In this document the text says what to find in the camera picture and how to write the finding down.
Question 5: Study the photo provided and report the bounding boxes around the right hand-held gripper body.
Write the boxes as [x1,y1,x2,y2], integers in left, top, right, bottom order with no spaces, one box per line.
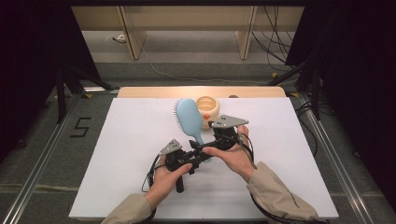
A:
[210,114,249,152]

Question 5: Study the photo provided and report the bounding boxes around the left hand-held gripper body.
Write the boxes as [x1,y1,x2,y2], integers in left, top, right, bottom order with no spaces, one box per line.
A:
[158,138,192,194]

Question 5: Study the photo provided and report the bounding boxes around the cream ribbed cup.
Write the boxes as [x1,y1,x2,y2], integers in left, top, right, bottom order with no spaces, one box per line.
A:
[194,95,220,131]

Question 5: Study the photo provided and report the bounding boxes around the light blue hairbrush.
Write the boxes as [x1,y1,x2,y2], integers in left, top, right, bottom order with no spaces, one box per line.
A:
[173,98,213,163]

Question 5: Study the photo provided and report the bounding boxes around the person's left hand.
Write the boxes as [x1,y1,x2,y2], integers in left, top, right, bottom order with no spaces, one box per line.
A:
[144,155,193,210]

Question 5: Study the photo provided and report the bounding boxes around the person's right hand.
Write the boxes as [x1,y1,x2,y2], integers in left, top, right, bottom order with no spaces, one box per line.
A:
[202,124,258,184]

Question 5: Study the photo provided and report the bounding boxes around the white board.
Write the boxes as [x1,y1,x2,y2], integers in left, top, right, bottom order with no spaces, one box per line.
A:
[68,97,340,219]

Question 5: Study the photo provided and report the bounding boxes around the black metal stand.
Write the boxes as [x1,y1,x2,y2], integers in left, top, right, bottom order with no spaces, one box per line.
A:
[55,63,120,125]
[266,57,322,121]

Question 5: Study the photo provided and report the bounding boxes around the beige desk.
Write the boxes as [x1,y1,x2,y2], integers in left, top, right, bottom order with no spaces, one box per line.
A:
[70,5,305,61]

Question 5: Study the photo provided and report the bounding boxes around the black curtain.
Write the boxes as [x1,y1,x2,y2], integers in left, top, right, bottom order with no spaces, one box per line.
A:
[284,0,396,214]
[0,0,102,164]

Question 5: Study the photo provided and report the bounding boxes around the left hand-held gripper cable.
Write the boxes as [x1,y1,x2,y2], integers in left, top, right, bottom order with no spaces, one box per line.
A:
[141,153,169,194]

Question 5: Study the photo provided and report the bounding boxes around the black floor cables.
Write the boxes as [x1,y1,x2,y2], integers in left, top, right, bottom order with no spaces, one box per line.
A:
[293,98,335,158]

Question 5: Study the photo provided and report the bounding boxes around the black cable bundle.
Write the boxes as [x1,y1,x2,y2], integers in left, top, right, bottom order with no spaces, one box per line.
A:
[251,6,302,73]

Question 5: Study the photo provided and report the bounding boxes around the aluminium floor rail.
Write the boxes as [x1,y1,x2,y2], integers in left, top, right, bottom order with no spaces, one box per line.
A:
[0,92,83,224]
[297,92,376,224]

